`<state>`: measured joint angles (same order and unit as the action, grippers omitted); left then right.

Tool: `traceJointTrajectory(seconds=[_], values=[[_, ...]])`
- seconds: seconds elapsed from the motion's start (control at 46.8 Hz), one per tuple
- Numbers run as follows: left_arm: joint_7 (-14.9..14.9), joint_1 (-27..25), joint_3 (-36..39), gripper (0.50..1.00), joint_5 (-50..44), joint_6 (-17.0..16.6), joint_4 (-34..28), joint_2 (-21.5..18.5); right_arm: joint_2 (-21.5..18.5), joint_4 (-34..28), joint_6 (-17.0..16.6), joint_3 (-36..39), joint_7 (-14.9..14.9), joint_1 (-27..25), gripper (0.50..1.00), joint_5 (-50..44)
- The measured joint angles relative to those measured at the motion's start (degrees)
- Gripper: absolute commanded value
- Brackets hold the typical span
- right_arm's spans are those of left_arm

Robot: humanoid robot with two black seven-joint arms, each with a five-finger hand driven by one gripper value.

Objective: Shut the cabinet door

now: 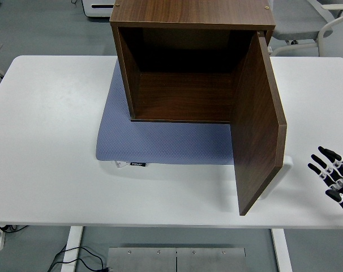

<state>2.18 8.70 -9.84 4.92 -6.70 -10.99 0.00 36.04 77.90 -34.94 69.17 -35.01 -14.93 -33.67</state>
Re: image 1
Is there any white table leg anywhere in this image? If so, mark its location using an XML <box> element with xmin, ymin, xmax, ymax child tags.
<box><xmin>271</xmin><ymin>228</ymin><xmax>293</xmax><ymax>272</ymax></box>
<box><xmin>60</xmin><ymin>226</ymin><xmax>84</xmax><ymax>272</ymax></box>

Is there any white door handle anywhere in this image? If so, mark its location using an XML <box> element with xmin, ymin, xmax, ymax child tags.
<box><xmin>258</xmin><ymin>155</ymin><xmax>294</xmax><ymax>201</ymax></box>

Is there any black floor cable with plug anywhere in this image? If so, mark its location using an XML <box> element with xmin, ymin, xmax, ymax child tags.
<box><xmin>46</xmin><ymin>245</ymin><xmax>113</xmax><ymax>272</ymax></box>

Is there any brown wooden cabinet door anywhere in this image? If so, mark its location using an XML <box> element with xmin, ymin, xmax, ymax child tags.
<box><xmin>230</xmin><ymin>31</ymin><xmax>288</xmax><ymax>216</ymax></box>

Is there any grey metal plate with screws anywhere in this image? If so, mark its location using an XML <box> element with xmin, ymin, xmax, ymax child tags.
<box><xmin>107</xmin><ymin>246</ymin><xmax>246</xmax><ymax>272</ymax></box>

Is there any blue-grey mesh mat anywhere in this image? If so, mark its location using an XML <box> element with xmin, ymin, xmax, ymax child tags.
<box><xmin>96</xmin><ymin>61</ymin><xmax>235</xmax><ymax>165</ymax></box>

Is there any white appliance box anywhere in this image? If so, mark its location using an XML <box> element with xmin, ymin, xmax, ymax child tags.
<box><xmin>82</xmin><ymin>0</ymin><xmax>117</xmax><ymax>18</ymax></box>

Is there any black cable at power strip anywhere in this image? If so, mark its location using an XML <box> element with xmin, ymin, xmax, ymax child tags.
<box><xmin>0</xmin><ymin>223</ymin><xmax>28</xmax><ymax>233</ymax></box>

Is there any brown wooden cabinet body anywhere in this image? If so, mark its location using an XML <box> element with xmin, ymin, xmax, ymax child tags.
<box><xmin>109</xmin><ymin>0</ymin><xmax>276</xmax><ymax>125</ymax></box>

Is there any grey office chair white frame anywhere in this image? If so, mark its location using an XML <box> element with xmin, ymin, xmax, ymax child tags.
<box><xmin>269</xmin><ymin>0</ymin><xmax>343</xmax><ymax>57</ymax></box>

